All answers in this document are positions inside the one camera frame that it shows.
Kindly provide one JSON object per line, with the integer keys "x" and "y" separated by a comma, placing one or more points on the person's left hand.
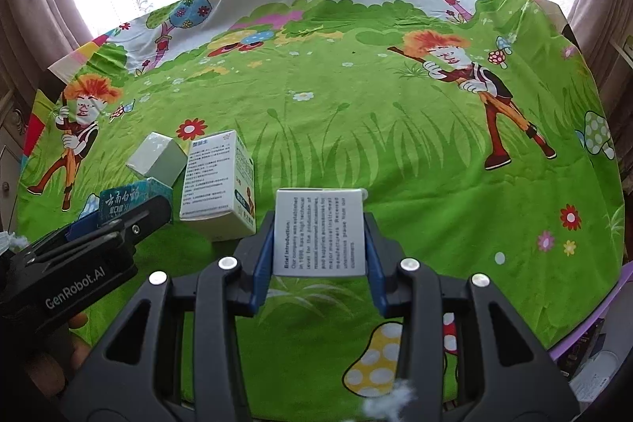
{"x": 49, "y": 367}

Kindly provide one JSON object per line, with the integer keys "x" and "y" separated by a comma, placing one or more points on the white medicine carton orange print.
{"x": 212, "y": 184}

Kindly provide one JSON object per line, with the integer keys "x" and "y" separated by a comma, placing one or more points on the white fluff tuft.
{"x": 388, "y": 397}

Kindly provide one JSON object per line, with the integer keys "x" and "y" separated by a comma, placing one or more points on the cartoon printed green bedsheet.
{"x": 371, "y": 130}

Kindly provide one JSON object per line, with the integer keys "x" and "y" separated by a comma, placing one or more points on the white dresser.
{"x": 7, "y": 155}

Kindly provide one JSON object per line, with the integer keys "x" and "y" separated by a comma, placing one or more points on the teal carton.
{"x": 123, "y": 199}

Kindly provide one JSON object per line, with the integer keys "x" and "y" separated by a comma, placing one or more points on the plain white cube carton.
{"x": 153, "y": 155}

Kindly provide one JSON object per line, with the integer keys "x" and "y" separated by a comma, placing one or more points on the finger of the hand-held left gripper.
{"x": 146, "y": 217}
{"x": 83, "y": 224}

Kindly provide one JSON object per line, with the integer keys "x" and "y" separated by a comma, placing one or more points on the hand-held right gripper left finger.
{"x": 264, "y": 254}

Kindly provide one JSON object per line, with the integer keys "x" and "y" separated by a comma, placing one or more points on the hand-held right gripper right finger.
{"x": 376, "y": 264}

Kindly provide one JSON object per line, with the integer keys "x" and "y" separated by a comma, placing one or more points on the white text-label carton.
{"x": 319, "y": 229}

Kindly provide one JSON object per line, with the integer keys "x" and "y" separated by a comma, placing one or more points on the purple cardboard box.
{"x": 588, "y": 325}

